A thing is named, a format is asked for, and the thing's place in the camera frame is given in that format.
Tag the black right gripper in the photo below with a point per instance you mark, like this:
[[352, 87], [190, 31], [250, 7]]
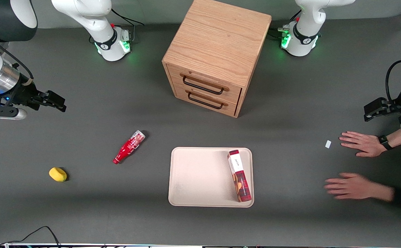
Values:
[[25, 93]]

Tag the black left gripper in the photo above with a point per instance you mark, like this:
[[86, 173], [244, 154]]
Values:
[[394, 104]]

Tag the red ketchup bottle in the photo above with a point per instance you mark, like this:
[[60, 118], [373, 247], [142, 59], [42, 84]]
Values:
[[128, 148]]

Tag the person's left forearm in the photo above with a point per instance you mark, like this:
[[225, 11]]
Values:
[[400, 201]]

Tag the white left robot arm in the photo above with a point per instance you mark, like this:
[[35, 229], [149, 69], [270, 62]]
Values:
[[307, 20]]

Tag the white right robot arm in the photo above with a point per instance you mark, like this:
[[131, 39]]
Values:
[[83, 13]]

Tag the beige plastic tray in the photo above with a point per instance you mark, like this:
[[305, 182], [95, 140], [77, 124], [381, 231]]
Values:
[[207, 179]]

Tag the person's right hand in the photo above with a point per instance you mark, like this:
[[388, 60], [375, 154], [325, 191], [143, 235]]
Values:
[[366, 143]]

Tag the person's left hand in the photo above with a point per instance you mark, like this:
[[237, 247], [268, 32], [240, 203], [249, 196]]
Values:
[[353, 186]]

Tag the black wrist watch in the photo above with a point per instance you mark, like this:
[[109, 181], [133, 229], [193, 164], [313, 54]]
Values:
[[385, 142]]

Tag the small white tape piece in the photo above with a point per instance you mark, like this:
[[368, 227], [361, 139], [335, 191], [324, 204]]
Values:
[[328, 144]]

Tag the yellow lemon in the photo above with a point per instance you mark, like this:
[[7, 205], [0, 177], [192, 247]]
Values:
[[58, 174]]

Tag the wooden drawer front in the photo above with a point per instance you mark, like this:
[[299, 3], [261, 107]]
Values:
[[234, 92], [229, 109]]

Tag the red white cookie box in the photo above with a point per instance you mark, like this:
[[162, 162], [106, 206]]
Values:
[[240, 179]]

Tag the wooden drawer cabinet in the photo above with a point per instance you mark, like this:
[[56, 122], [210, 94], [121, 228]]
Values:
[[217, 38]]

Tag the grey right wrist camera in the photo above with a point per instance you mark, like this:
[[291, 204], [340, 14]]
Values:
[[10, 114]]

